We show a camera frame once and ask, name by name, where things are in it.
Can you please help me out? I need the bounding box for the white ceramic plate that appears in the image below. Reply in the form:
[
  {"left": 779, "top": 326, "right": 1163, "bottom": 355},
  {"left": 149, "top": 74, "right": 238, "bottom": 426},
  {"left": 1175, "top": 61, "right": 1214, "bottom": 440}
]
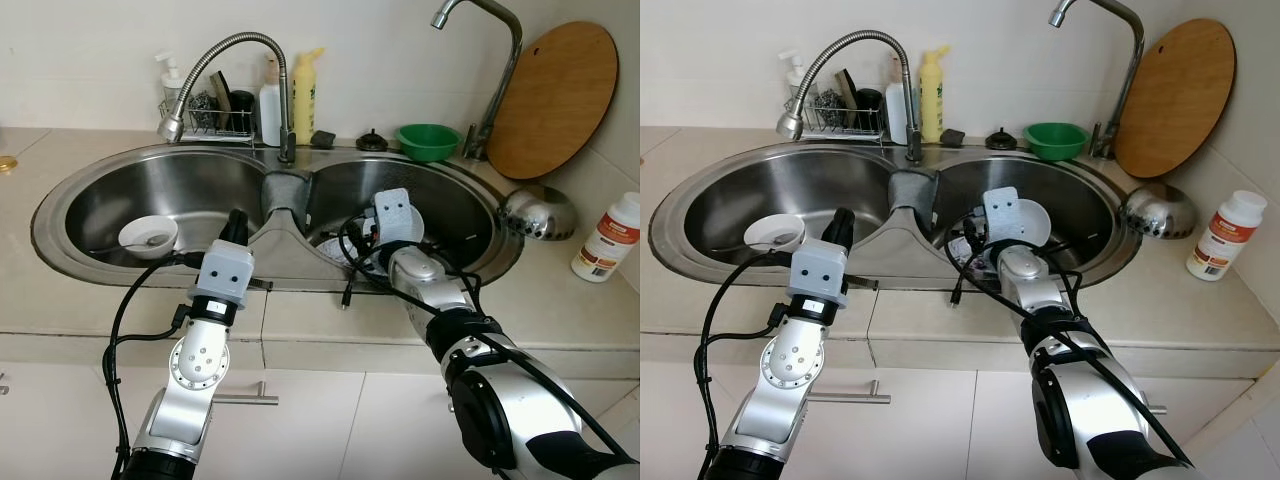
[
  {"left": 945, "top": 205, "right": 1053, "bottom": 281},
  {"left": 318, "top": 210, "right": 426, "bottom": 276}
]

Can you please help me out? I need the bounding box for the grey dish cloth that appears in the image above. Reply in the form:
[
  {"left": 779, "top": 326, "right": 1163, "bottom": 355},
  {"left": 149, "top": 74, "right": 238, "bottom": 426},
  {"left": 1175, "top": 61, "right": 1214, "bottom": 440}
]
[
  {"left": 888, "top": 168, "right": 939, "bottom": 236},
  {"left": 260, "top": 170, "right": 313, "bottom": 241}
]

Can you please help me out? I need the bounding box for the metal spoon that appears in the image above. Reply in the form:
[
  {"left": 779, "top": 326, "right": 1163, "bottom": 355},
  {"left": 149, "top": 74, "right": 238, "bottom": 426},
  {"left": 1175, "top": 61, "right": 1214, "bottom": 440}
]
[
  {"left": 85, "top": 235, "right": 166, "bottom": 254},
  {"left": 712, "top": 235, "right": 796, "bottom": 253}
]

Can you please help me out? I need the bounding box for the white ceramic bowl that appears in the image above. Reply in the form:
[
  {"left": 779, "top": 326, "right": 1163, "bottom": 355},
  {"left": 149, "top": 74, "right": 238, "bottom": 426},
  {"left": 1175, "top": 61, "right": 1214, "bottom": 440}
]
[
  {"left": 745, "top": 213, "right": 807, "bottom": 253},
  {"left": 118, "top": 214, "right": 181, "bottom": 261}
]

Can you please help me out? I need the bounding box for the stainless steel double sink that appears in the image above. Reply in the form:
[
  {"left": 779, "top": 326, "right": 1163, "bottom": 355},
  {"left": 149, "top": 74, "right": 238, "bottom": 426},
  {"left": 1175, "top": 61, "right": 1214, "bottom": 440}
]
[
  {"left": 30, "top": 140, "right": 526, "bottom": 293},
  {"left": 648, "top": 140, "right": 1143, "bottom": 291}
]

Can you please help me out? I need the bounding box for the flexible spring steel faucet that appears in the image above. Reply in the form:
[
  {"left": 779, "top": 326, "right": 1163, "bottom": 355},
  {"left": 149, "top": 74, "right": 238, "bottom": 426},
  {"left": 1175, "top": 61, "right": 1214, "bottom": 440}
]
[
  {"left": 158, "top": 32, "right": 299, "bottom": 166},
  {"left": 778, "top": 30, "right": 926, "bottom": 166}
]

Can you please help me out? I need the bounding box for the green plastic bowl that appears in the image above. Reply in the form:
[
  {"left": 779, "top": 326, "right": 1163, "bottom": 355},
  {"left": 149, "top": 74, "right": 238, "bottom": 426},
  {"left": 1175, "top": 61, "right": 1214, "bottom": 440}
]
[
  {"left": 1022, "top": 122, "right": 1091, "bottom": 162},
  {"left": 395, "top": 123, "right": 463, "bottom": 163}
]

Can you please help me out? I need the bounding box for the white plastic bottle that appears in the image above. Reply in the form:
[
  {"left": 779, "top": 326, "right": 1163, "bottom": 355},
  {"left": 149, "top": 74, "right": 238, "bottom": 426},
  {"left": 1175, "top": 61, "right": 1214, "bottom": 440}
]
[
  {"left": 885, "top": 55, "right": 911, "bottom": 146},
  {"left": 258, "top": 55, "right": 284, "bottom": 148}
]

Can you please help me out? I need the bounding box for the yellow dish soap bottle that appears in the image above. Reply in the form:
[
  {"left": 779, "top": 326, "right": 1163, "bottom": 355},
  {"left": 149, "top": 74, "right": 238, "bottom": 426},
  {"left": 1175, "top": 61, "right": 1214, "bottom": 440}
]
[
  {"left": 292, "top": 47, "right": 326, "bottom": 146},
  {"left": 918, "top": 45, "right": 951, "bottom": 144}
]

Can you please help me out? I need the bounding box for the clear pump dispenser bottle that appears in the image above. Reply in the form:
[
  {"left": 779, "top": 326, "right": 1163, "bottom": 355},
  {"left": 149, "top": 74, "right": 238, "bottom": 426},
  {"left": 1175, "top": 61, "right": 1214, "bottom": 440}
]
[
  {"left": 155, "top": 52, "right": 186, "bottom": 111},
  {"left": 778, "top": 50, "right": 809, "bottom": 109}
]

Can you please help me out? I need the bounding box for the beige cabinet door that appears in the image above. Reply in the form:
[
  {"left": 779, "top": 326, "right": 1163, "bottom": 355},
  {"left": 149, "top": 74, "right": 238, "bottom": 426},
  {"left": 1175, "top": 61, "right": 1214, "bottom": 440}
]
[
  {"left": 640, "top": 365, "right": 979, "bottom": 480},
  {"left": 0, "top": 362, "right": 367, "bottom": 480},
  {"left": 965, "top": 372, "right": 1251, "bottom": 480},
  {"left": 340, "top": 372, "right": 641, "bottom": 480}
]

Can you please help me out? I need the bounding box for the tall gooseneck steel faucet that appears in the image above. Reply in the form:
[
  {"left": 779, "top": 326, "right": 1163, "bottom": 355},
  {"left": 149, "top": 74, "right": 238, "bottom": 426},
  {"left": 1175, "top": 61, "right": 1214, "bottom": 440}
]
[
  {"left": 432, "top": 0, "right": 525, "bottom": 161},
  {"left": 1048, "top": 0, "right": 1146, "bottom": 159}
]

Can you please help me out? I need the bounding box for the white bottle red label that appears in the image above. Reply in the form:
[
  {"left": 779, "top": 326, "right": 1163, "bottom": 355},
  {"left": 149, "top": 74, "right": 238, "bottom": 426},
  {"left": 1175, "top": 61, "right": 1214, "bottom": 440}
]
[
  {"left": 1186, "top": 190, "right": 1268, "bottom": 282},
  {"left": 572, "top": 192, "right": 641, "bottom": 284}
]

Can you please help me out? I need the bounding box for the round wooden cutting board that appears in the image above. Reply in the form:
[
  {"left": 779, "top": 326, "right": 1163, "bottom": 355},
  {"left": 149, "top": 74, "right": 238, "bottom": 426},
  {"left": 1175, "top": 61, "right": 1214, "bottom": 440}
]
[
  {"left": 485, "top": 20, "right": 621, "bottom": 181},
  {"left": 1113, "top": 18, "right": 1238, "bottom": 179}
]

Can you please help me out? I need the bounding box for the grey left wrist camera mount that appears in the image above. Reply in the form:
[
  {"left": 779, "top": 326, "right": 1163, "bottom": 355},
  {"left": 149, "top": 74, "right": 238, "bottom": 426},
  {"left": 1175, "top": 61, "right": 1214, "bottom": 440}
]
[
  {"left": 787, "top": 238, "right": 851, "bottom": 309},
  {"left": 187, "top": 238, "right": 256, "bottom": 309}
]

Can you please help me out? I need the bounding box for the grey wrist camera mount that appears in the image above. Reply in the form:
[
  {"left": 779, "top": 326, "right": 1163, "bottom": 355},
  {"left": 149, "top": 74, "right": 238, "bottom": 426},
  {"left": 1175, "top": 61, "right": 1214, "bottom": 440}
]
[
  {"left": 982, "top": 187, "right": 1031, "bottom": 249},
  {"left": 787, "top": 238, "right": 851, "bottom": 309},
  {"left": 187, "top": 238, "right": 256, "bottom": 309},
  {"left": 372, "top": 187, "right": 426, "bottom": 246}
]

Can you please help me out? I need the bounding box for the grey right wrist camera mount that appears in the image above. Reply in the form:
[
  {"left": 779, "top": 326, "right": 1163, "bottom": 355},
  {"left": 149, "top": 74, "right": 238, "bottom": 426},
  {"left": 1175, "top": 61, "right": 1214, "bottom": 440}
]
[
  {"left": 372, "top": 187, "right": 426, "bottom": 246},
  {"left": 982, "top": 187, "right": 1031, "bottom": 249}
]

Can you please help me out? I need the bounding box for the wire sink rack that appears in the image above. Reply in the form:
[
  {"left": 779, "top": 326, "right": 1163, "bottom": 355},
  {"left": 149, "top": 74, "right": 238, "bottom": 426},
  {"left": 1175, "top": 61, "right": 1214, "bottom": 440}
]
[
  {"left": 800, "top": 95, "right": 889, "bottom": 141},
  {"left": 158, "top": 95, "right": 256, "bottom": 143}
]

